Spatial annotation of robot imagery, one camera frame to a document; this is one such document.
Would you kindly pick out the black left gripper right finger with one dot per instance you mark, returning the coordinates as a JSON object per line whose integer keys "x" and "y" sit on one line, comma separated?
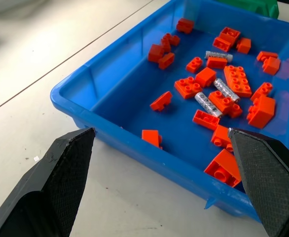
{"x": 265, "y": 180}

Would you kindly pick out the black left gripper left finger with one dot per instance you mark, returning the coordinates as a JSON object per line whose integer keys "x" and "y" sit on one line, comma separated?
{"x": 60, "y": 177}

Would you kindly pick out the green object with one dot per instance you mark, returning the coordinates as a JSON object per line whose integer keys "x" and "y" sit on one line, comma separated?
{"x": 263, "y": 6}

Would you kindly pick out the silver AA battery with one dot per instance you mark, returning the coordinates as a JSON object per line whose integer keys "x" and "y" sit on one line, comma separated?
{"x": 207, "y": 104}
{"x": 226, "y": 90}
{"x": 218, "y": 55}

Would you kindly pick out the blue plastic tray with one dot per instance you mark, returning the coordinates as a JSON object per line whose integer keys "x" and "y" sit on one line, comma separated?
{"x": 124, "y": 103}

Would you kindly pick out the red 2x4 building brick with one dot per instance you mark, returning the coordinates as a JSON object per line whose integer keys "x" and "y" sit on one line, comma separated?
{"x": 238, "y": 80}

